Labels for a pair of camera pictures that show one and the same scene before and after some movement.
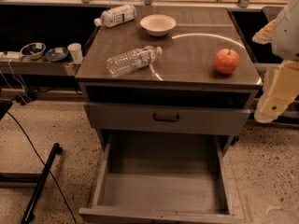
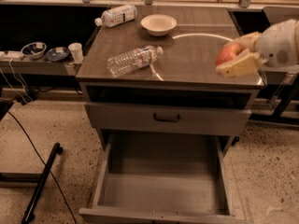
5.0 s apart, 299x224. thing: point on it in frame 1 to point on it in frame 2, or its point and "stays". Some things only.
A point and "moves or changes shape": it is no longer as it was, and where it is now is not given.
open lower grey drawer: (163, 178) stays
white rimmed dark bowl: (33, 50) stays
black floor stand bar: (29, 212) stays
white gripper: (287, 36) to (275, 46)
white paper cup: (76, 50) stays
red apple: (226, 61) moves or changes shape
